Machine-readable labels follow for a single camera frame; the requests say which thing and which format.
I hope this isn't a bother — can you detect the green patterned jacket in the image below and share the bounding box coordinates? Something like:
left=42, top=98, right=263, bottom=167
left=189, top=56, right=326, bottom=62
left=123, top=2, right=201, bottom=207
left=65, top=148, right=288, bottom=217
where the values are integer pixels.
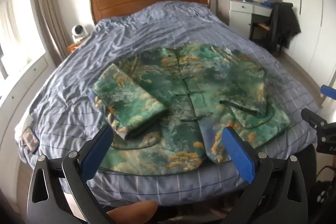
left=89, top=42, right=291, bottom=176

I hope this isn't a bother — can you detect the white wardrobe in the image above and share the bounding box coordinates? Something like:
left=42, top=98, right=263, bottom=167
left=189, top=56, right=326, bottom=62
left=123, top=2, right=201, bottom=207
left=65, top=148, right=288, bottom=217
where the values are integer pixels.
left=264, top=0, right=336, bottom=109

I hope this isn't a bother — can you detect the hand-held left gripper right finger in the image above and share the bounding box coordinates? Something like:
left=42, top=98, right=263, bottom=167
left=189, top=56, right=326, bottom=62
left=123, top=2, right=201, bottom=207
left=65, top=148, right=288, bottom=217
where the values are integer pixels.
left=218, top=126, right=310, bottom=224

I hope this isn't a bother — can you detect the window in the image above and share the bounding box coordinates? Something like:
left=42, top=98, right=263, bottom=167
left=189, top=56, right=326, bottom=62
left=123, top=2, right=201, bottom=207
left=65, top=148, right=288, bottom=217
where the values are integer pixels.
left=0, top=0, right=33, bottom=79

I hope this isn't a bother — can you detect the wooden chair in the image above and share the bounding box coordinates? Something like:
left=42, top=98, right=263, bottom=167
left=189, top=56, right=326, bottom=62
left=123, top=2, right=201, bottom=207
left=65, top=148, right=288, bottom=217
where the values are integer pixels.
left=248, top=21, right=282, bottom=55

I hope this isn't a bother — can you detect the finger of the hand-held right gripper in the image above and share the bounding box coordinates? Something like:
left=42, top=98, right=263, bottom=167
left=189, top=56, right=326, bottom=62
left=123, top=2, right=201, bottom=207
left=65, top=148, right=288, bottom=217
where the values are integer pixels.
left=321, top=84, right=336, bottom=99

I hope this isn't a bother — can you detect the smartphone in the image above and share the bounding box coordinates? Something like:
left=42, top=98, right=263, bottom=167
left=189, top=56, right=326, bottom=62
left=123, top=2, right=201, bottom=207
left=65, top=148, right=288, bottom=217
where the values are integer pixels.
left=21, top=126, right=40, bottom=153

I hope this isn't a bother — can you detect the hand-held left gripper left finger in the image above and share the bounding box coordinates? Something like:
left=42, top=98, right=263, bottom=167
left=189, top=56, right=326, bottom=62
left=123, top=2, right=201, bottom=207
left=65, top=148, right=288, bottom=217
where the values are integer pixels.
left=27, top=124, right=116, bottom=224

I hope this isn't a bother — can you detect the bed with blue checked sheet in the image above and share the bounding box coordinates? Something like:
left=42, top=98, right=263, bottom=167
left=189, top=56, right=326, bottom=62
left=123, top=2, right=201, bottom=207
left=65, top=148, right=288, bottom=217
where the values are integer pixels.
left=16, top=1, right=323, bottom=210

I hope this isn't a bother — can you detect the white desk with drawer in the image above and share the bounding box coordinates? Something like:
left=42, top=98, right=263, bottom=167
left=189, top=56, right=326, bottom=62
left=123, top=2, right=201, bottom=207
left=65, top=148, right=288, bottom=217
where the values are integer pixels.
left=216, top=0, right=275, bottom=41

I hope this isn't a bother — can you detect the beige curtain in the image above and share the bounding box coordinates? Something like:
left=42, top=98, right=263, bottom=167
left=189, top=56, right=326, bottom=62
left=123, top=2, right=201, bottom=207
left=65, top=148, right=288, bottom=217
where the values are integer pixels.
left=33, top=0, right=71, bottom=67

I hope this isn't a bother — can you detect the white round fan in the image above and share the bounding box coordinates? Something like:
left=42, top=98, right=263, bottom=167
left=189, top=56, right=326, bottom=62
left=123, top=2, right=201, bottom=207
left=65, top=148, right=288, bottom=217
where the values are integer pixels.
left=71, top=25, right=89, bottom=43

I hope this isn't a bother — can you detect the wooden nightstand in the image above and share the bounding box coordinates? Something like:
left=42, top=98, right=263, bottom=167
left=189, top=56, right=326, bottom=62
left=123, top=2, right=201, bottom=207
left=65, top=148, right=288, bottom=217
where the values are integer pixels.
left=67, top=42, right=86, bottom=54

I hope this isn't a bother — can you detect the chair with black coat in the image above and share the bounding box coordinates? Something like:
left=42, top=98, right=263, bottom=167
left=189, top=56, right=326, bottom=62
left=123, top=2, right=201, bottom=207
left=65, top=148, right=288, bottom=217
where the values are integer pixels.
left=267, top=1, right=301, bottom=52

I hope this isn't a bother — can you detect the person's left hand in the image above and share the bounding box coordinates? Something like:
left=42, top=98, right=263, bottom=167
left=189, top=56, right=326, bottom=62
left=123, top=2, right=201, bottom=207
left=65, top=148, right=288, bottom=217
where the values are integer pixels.
left=106, top=200, right=158, bottom=224

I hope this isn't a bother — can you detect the white window bench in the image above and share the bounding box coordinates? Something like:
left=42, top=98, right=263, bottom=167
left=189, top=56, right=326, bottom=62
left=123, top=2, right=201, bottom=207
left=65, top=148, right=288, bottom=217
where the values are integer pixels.
left=0, top=53, right=58, bottom=132

